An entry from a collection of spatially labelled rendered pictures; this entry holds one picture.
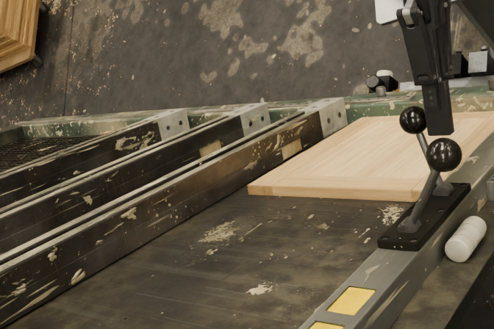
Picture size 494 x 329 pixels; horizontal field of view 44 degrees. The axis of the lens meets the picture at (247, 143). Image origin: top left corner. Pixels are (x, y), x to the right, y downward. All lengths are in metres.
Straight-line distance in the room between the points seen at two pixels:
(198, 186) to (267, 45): 1.93
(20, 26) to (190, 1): 1.31
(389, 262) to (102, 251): 0.44
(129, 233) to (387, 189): 0.41
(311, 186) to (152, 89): 2.42
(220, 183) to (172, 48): 2.31
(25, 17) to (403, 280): 3.84
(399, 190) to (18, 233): 0.65
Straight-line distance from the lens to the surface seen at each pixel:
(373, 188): 0.99
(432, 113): 0.81
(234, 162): 1.16
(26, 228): 1.14
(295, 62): 2.82
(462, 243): 0.76
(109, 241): 0.95
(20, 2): 4.32
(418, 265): 0.71
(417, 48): 0.76
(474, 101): 1.41
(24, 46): 4.28
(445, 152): 0.68
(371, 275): 0.67
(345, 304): 0.62
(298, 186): 1.06
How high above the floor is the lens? 2.18
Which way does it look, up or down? 50 degrees down
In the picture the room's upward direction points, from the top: 68 degrees counter-clockwise
